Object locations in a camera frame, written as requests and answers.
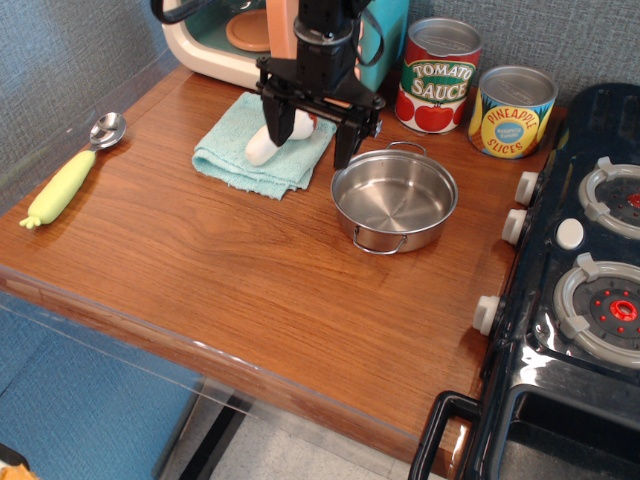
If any tomato sauce can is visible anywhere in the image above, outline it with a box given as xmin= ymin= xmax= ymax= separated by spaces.
xmin=395 ymin=17 xmax=483 ymax=133

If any stainless steel pan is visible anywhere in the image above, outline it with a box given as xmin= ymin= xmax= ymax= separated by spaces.
xmin=331 ymin=142 xmax=459 ymax=255

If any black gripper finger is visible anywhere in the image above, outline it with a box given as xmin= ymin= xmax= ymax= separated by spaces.
xmin=333 ymin=122 xmax=369 ymax=170
xmin=262 ymin=96 xmax=296 ymax=147

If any green handled metal spoon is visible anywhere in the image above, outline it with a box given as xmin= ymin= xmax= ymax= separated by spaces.
xmin=19 ymin=112 xmax=127 ymax=229

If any orange object at corner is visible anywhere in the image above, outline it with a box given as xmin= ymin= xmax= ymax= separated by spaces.
xmin=0 ymin=465 xmax=39 ymax=480

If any teal folded cloth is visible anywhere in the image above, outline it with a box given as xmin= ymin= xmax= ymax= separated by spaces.
xmin=192 ymin=93 xmax=336 ymax=200

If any pineapple slices can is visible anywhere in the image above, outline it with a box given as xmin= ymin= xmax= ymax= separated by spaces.
xmin=468 ymin=65 xmax=558 ymax=159

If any black toy stove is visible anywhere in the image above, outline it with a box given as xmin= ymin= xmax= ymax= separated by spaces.
xmin=410 ymin=83 xmax=639 ymax=479

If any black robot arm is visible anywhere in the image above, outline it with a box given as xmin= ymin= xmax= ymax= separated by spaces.
xmin=257 ymin=1 xmax=385 ymax=170

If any white brown toy mushroom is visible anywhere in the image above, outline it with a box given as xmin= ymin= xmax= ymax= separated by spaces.
xmin=245 ymin=110 xmax=317 ymax=166

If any teal cream toy microwave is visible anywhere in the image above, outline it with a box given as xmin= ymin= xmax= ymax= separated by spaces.
xmin=162 ymin=1 xmax=409 ymax=91

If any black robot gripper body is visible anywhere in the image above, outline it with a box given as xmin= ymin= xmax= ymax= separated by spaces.
xmin=256 ymin=19 xmax=385 ymax=137

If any black braided cable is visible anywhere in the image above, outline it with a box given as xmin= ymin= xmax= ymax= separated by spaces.
xmin=149 ymin=0 xmax=211 ymax=26

